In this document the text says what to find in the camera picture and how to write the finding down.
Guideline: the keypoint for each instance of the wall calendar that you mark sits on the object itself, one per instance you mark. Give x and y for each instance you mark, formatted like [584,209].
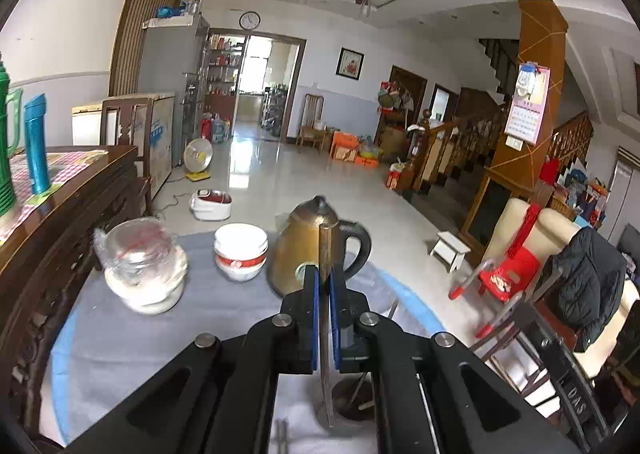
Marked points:
[527,104]

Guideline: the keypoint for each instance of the dark green cup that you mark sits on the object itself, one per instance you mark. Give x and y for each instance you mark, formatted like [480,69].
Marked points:
[350,404]

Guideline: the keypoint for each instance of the blue thermos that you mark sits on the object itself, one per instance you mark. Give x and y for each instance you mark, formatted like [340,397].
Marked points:
[36,149]

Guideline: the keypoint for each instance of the gold electric kettle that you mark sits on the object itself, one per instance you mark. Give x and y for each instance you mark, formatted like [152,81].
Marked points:
[300,254]

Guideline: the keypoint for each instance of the orange boxes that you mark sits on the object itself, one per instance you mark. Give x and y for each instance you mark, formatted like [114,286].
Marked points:
[345,146]

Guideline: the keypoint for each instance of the white step stool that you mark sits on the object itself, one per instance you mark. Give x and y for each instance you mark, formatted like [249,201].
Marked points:
[450,249]

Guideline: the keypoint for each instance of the grey refrigerator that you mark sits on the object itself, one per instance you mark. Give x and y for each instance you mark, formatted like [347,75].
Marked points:
[170,59]

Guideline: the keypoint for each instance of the blue basin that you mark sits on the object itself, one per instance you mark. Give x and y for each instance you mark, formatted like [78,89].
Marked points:
[170,12]

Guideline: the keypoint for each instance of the wooden shelf with decorations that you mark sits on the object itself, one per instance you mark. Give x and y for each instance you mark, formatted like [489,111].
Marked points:
[395,106]

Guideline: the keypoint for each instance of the wooden pillar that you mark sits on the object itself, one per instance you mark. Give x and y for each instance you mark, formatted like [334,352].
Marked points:
[537,34]

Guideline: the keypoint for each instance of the framed flower picture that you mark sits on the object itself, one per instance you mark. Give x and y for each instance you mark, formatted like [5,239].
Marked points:
[349,63]

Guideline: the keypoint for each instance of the carved wooden chair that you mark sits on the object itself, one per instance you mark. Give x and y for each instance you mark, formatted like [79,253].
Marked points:
[120,119]

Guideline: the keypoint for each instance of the red gift bag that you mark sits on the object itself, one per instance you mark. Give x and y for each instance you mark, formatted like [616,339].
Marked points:
[395,176]

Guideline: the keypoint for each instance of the blue table cover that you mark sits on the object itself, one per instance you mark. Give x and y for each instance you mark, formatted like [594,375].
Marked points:
[60,359]

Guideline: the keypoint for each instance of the red checkered cloth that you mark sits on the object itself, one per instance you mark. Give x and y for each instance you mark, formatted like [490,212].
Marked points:
[65,166]

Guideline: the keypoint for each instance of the red plastic child chair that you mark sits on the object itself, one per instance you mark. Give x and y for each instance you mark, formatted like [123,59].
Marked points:
[467,280]

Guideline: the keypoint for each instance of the white bowl red band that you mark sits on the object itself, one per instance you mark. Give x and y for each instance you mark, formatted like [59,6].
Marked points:
[240,270]

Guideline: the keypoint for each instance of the wooden slat panel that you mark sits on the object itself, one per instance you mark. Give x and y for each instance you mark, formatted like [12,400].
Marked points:
[145,19]

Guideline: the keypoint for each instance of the white rice cooker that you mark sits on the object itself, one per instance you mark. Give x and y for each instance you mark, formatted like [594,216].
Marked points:
[210,204]

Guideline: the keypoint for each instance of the wooden stair railing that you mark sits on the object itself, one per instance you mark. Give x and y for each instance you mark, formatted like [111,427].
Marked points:
[460,144]

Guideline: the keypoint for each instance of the water jugs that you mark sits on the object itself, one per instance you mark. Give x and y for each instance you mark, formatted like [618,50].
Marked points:
[218,129]

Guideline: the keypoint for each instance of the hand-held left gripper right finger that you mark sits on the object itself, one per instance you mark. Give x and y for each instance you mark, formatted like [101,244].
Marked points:
[334,319]

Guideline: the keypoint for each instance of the red scarf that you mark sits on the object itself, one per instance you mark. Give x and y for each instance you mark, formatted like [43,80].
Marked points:
[525,229]

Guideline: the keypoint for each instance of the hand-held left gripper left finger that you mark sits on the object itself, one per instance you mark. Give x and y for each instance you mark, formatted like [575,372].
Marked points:
[313,314]

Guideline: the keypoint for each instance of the round wall clock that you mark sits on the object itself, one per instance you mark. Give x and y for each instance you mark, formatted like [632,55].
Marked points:
[249,20]

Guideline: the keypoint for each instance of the black jacket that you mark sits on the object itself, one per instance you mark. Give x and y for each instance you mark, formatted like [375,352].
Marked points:
[590,284]

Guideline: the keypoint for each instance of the cardboard box blue print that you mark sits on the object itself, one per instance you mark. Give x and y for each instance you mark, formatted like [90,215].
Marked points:
[161,139]

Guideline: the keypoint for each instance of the grey table cloth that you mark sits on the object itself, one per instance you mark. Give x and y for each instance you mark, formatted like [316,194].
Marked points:
[150,349]

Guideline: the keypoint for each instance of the plastic-wrapped white jar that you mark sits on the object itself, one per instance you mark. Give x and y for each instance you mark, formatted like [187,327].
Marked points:
[140,269]

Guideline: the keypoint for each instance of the cream armchair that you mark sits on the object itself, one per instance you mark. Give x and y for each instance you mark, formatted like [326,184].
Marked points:
[550,229]

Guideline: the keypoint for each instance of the green thermos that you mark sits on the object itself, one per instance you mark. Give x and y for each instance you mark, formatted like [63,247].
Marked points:
[6,159]

